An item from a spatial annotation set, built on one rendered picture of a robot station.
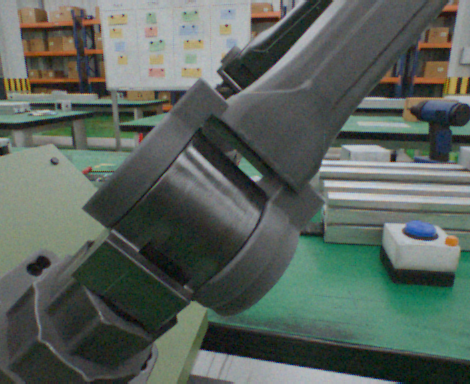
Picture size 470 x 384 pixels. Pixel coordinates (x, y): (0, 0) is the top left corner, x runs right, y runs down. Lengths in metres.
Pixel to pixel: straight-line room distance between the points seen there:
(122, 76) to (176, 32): 0.72
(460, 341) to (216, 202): 0.36
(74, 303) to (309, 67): 0.18
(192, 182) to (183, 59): 3.55
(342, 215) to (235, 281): 0.46
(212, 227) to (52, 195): 0.21
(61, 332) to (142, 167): 0.10
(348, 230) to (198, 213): 0.49
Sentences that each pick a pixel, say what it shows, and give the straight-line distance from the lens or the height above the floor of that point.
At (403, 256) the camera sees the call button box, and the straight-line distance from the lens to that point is 0.54.
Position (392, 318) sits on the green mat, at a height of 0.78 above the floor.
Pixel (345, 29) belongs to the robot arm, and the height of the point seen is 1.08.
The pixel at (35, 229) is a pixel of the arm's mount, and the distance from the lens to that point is 0.33.
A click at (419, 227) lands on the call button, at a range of 0.57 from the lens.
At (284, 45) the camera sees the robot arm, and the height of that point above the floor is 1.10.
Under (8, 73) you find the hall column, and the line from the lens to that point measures 8.75.
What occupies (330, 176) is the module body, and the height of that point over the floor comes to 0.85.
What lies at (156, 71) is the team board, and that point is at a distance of 3.82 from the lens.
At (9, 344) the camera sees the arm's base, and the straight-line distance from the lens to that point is 0.25.
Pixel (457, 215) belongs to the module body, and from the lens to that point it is 0.68.
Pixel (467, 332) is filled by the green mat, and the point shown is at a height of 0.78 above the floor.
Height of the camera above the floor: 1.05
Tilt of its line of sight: 17 degrees down
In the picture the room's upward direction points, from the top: straight up
